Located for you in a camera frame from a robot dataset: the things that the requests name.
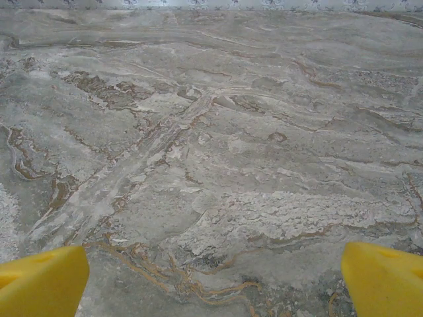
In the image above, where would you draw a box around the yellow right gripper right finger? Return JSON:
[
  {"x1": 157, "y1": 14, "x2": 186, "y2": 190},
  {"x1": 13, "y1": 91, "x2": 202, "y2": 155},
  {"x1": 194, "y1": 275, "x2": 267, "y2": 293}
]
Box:
[{"x1": 341, "y1": 241, "x2": 423, "y2": 317}]

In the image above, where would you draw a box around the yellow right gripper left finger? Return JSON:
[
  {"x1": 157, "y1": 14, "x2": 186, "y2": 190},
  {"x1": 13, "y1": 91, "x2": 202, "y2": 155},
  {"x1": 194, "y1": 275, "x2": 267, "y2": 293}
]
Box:
[{"x1": 0, "y1": 244, "x2": 90, "y2": 317}]

